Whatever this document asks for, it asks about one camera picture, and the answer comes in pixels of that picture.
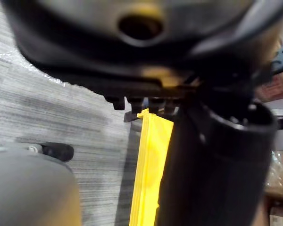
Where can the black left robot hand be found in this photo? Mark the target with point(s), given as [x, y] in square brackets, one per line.
[202, 164]

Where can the brown cardboard box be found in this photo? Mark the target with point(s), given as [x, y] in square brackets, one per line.
[279, 188]

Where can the cardboard box with red label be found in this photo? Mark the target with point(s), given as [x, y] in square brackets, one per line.
[277, 88]

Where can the dark robot foot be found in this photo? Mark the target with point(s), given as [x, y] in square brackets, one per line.
[59, 151]

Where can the silver robot leg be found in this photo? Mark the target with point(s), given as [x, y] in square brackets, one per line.
[26, 188]

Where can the yellow shelf post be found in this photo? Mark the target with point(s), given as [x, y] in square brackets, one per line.
[152, 153]

